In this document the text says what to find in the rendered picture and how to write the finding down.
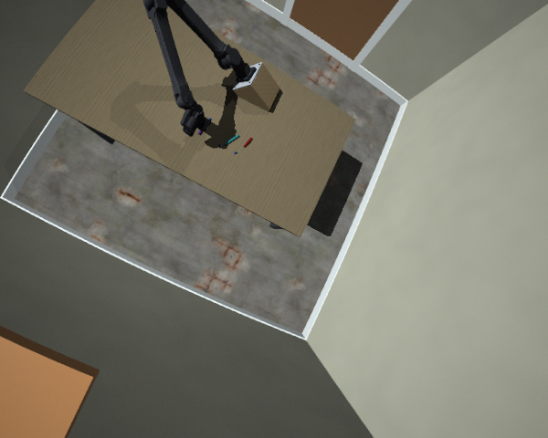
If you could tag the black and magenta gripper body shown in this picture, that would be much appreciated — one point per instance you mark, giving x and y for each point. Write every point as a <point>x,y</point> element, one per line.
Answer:
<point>207,123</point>

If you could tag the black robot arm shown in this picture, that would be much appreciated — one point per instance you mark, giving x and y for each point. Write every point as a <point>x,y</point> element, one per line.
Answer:
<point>231,58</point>

